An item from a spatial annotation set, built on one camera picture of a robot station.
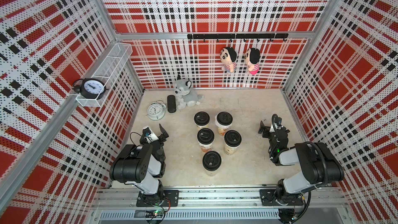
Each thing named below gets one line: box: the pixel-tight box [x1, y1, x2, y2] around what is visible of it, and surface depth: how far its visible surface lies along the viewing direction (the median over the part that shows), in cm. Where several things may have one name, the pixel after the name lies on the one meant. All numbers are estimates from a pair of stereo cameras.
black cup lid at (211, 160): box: [202, 150, 222, 172], surface depth 69 cm
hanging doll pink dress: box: [245, 47, 261, 75], surface depth 97 cm
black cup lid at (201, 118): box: [193, 110, 210, 126], surface depth 86 cm
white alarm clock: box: [145, 100, 167, 121], surface depth 106 cm
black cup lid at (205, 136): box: [196, 127, 215, 145], surface depth 78 cm
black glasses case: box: [166, 94, 177, 114], surface depth 113 cm
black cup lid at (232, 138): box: [223, 129, 243, 147], surface depth 77 cm
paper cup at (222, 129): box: [215, 120, 233, 136], surface depth 84 cm
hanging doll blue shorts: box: [220, 46, 237, 75], surface depth 95 cm
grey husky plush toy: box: [174, 74, 205, 110], surface depth 103 cm
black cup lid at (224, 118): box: [216, 111, 233, 126], surface depth 84 cm
